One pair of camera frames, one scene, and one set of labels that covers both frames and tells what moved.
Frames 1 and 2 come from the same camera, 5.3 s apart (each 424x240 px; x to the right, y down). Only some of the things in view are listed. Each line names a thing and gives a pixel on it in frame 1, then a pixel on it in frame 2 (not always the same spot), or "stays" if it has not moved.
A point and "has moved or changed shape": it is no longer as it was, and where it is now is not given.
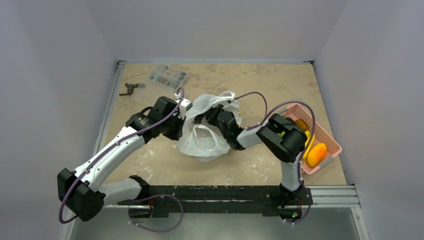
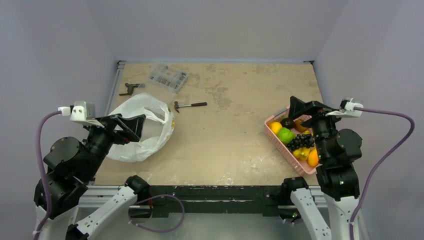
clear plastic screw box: [163, 81] stays
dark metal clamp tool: [130, 87] stays
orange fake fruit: [316, 155] stays
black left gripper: [178, 133] → [132, 127]
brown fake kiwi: [301, 124] stays
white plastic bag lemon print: [204, 141] → [157, 132]
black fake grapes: [198, 118] has moved or changed shape
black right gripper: [212, 114] → [315, 108]
